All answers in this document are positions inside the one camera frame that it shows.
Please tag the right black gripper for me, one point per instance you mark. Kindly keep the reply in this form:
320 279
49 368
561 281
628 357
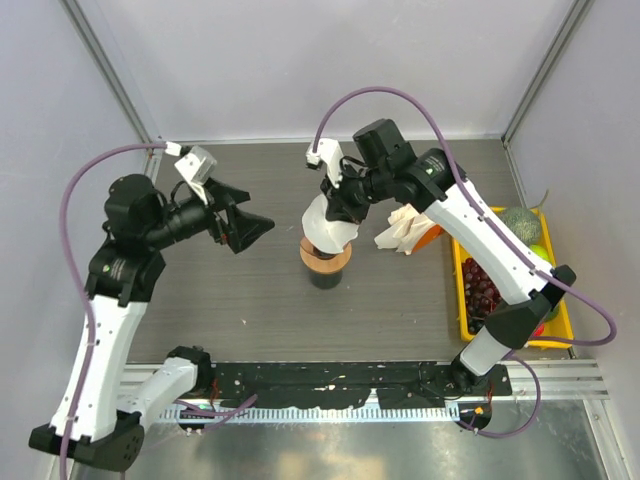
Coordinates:
339 205

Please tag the white slotted cable duct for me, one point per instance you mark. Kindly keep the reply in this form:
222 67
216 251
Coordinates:
370 412

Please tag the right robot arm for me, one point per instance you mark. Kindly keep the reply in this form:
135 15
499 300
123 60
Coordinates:
530 286

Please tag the dark green fruit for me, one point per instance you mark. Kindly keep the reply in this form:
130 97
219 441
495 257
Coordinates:
552 314

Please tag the white coffee filter stack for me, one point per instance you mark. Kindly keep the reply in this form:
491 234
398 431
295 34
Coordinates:
406 226

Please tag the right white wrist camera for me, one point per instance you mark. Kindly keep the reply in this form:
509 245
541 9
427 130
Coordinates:
329 154

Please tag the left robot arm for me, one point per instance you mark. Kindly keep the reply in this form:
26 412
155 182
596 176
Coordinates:
93 426

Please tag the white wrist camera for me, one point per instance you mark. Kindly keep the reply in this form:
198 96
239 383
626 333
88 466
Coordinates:
329 154
195 165

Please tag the aluminium frame rail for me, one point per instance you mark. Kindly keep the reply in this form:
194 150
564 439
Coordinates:
568 379

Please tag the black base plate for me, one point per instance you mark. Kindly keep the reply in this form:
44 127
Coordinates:
341 385

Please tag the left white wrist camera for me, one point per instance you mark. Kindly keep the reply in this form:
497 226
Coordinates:
195 165

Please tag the white paper sheet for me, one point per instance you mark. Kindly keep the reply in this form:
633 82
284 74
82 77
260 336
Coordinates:
327 236

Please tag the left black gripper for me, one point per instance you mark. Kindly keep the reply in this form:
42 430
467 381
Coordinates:
244 226

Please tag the green netted melon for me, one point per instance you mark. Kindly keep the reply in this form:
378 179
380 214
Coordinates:
524 223

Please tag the dark red grape bunch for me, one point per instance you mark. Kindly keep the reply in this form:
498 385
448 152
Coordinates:
481 295

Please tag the yellow plastic tray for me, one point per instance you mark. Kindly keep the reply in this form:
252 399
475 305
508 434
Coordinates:
560 327

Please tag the red pepper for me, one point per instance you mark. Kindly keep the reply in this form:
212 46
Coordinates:
539 330

